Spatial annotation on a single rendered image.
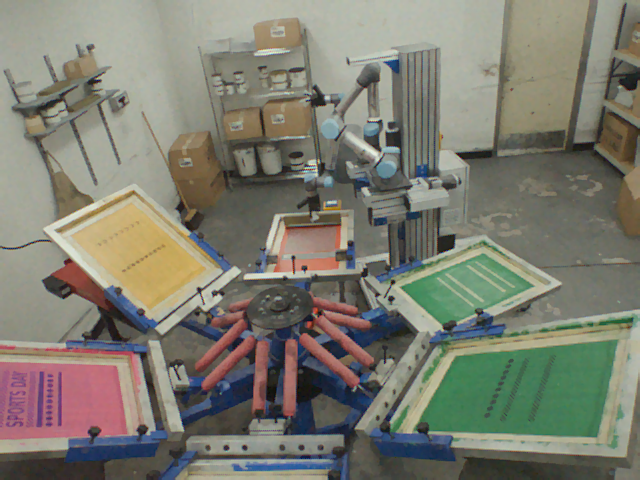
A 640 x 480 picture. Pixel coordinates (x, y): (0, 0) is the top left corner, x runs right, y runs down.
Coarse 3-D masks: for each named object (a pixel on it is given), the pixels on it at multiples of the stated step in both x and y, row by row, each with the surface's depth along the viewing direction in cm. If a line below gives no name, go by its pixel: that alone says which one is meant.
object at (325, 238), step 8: (320, 232) 328; (328, 232) 327; (336, 232) 326; (312, 240) 320; (320, 240) 319; (328, 240) 318; (336, 240) 317; (312, 248) 312; (320, 248) 311; (328, 248) 310; (336, 248) 309; (312, 264) 296; (320, 264) 295; (328, 264) 294; (336, 264) 293
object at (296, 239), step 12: (288, 228) 338; (300, 228) 336; (312, 228) 334; (288, 240) 324; (300, 240) 322; (288, 252) 311; (300, 252) 309; (276, 264) 300; (288, 264) 299; (300, 264) 297
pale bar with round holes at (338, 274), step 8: (280, 272) 277; (288, 272) 276; (312, 272) 274; (320, 272) 273; (328, 272) 272; (336, 272) 271; (344, 272) 270; (352, 272) 269; (360, 272) 268; (248, 280) 276; (256, 280) 277; (264, 280) 275; (272, 280) 275; (280, 280) 275; (288, 280) 274; (312, 280) 273; (320, 280) 272; (328, 280) 272; (336, 280) 271; (344, 280) 271
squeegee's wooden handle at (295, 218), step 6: (288, 216) 333; (294, 216) 332; (300, 216) 332; (306, 216) 331; (324, 216) 330; (330, 216) 330; (336, 216) 329; (288, 222) 335; (294, 222) 335; (300, 222) 334; (306, 222) 334; (312, 222) 334; (318, 222) 333
